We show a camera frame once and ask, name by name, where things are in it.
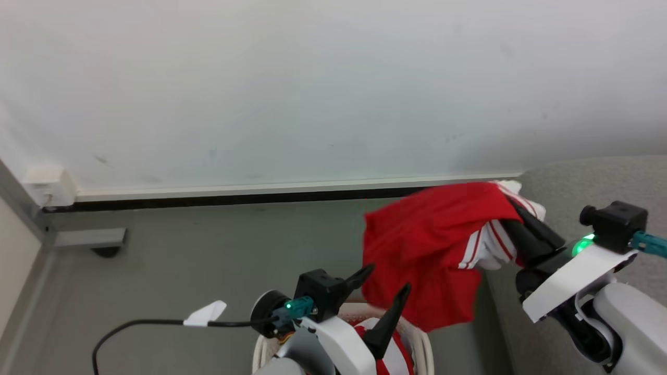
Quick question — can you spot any white wall socket box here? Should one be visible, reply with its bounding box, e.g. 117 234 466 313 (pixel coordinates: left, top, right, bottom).
23 165 78 208

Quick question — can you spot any grey fabric sofa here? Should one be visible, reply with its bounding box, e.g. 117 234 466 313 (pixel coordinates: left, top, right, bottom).
482 155 667 375

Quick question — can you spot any teal cable connector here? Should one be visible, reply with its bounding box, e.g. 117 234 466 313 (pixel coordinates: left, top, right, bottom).
284 296 316 319
631 231 667 259

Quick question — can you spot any grey metal frame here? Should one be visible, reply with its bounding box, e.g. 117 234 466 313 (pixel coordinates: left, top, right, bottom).
0 159 128 248

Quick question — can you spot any teal right cable connector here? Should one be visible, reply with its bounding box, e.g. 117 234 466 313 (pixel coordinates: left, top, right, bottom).
631 231 667 259

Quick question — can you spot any red and white garment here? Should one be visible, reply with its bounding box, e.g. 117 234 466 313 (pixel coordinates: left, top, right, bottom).
353 318 416 375

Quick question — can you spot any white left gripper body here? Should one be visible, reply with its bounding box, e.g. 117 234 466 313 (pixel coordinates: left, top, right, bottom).
299 315 385 375

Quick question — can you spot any white baseboard strip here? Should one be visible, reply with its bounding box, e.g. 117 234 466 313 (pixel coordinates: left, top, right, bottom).
76 171 524 203

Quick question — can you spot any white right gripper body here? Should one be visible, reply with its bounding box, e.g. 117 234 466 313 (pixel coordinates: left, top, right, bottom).
516 235 639 323

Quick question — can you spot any red garment with white stripes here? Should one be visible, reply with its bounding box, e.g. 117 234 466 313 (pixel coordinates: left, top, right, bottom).
362 180 547 333

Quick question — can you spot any white plastic laundry basket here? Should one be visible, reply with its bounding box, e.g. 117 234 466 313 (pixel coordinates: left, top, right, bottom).
252 302 435 375

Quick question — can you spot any teal left cable connector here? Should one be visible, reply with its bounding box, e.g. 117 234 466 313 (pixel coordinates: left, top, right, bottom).
284 296 316 319

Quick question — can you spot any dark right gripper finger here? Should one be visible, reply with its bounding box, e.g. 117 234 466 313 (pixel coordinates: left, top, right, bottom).
499 218 554 267
508 198 567 254

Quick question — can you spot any black cable with white tag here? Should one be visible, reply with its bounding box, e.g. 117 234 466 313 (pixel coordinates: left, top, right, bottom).
92 300 271 375

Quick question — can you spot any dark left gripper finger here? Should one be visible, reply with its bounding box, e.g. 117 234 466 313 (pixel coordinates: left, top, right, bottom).
343 264 375 293
363 283 412 360

